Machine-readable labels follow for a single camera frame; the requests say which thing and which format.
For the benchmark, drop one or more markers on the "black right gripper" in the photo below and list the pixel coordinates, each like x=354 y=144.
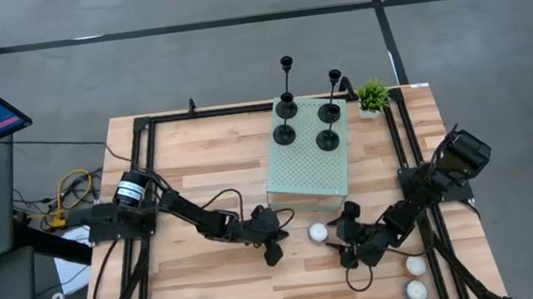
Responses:
x=373 y=245

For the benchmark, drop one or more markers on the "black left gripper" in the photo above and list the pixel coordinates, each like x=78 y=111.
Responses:
x=262 y=225

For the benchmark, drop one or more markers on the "white candle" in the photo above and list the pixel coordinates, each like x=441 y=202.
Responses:
x=415 y=266
x=317 y=232
x=416 y=291

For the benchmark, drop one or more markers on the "tall black candlestick holder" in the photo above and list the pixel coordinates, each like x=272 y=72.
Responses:
x=286 y=112

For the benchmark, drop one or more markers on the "medium black candlestick holder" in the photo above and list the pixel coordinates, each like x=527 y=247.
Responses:
x=334 y=75

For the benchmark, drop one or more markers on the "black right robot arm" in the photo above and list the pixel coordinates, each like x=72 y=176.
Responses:
x=463 y=154

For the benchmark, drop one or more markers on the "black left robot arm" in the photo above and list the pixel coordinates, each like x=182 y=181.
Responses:
x=193 y=213

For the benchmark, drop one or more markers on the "white candle in blue tin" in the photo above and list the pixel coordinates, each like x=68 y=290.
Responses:
x=416 y=291

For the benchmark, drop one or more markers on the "mint green perforated metal shelf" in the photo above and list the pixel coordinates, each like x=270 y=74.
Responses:
x=309 y=175

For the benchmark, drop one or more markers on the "green plant in white pot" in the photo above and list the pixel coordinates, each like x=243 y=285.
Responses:
x=372 y=97

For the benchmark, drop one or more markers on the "white paper sheet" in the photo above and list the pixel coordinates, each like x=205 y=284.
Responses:
x=71 y=272

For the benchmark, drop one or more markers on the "black support beam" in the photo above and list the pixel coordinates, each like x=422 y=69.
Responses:
x=56 y=246

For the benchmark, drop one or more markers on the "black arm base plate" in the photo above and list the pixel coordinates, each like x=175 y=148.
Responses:
x=458 y=193
x=104 y=228

